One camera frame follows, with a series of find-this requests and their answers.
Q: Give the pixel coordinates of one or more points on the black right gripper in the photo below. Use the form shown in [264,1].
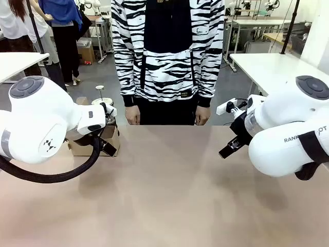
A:
[240,126]

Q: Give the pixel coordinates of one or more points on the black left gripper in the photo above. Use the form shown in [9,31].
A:
[86,137]

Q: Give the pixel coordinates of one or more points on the person's right forearm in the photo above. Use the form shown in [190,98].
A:
[126,77]

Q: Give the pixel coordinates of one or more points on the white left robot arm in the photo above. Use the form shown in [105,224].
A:
[38,115]

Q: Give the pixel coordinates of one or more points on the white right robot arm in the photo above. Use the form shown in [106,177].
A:
[282,108]

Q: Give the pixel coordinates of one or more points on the person's left forearm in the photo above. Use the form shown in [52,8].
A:
[209,77]

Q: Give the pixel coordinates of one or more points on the person's right hand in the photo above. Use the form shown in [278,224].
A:
[133,117]

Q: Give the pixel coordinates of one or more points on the person's left hand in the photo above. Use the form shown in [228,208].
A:
[203,117]

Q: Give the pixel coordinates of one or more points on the open cardboard box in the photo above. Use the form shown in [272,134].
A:
[84,149]

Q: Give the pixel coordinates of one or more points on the round-base white stand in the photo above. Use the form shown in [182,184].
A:
[102,101]

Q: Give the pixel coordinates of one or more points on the small brown floor box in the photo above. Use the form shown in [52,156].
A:
[82,100]

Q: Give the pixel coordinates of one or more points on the large white side table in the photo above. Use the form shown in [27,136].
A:
[270,64]

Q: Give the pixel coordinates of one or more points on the cardboard box on floor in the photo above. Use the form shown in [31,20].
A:
[87,55]

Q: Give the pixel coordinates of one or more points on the person in zebra hoodie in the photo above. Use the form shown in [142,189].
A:
[167,64]

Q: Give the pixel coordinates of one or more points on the grey box under table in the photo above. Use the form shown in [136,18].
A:
[257,46]

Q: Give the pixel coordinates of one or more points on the wood-top background table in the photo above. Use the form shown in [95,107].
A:
[273,36]

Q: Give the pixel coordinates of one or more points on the person with blue shawl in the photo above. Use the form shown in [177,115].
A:
[64,31]

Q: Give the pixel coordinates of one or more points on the long white background table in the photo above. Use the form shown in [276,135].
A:
[257,23]

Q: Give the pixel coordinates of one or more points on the black slanted pole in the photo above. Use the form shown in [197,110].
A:
[38,38]
[290,28]

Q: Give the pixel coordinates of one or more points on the person in white top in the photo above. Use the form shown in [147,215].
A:
[45,28]

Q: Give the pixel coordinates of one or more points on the red-haired woman in white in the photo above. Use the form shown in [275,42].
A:
[14,23]

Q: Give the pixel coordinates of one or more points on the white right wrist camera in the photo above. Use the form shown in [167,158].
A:
[225,108]

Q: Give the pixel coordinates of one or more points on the grey metal frame table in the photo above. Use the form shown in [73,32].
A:
[101,23]

